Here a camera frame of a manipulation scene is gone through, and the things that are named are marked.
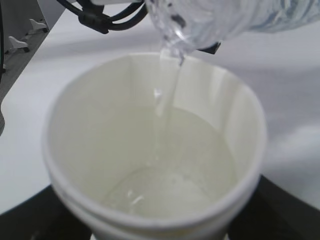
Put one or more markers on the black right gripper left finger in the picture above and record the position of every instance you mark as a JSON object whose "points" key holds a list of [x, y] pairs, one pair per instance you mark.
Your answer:
{"points": [[42, 217]]}

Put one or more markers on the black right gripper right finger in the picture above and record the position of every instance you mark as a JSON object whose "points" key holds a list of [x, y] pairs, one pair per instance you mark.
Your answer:
{"points": [[274, 214]]}

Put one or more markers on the white paper cup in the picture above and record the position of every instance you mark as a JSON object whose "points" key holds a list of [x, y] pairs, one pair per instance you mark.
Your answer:
{"points": [[144, 148]]}

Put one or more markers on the clear green-label water bottle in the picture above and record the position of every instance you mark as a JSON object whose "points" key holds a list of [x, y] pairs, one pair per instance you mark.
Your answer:
{"points": [[189, 25]]}

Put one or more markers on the white chair base leg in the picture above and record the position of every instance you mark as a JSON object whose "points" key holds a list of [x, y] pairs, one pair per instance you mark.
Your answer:
{"points": [[37, 27], [17, 45]]}

